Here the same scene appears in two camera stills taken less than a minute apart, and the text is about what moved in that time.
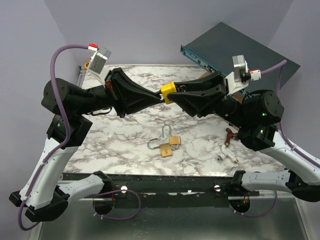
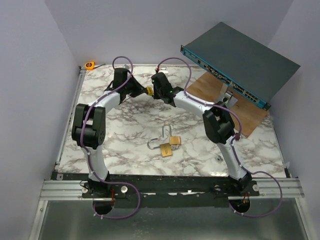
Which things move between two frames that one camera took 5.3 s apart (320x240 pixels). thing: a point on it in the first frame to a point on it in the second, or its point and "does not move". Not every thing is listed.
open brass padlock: (165, 148) does not move
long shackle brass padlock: (173, 140) does not move
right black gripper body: (215, 107) to (157, 95)
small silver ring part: (219, 158) does not move
